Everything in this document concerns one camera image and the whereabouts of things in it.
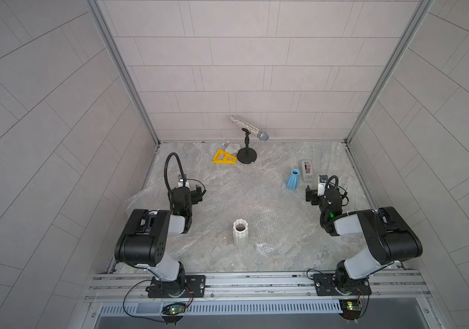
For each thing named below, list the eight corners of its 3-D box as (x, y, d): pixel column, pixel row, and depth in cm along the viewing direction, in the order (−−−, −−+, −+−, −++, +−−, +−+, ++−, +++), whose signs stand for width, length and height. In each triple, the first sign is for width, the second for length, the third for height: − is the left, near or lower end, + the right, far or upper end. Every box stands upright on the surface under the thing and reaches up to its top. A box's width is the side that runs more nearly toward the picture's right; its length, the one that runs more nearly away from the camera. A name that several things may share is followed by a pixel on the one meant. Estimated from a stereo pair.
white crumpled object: (219, 150, 114) (219, 147, 112) (225, 142, 118) (225, 139, 116) (236, 155, 111) (236, 153, 110) (241, 147, 115) (241, 144, 114)
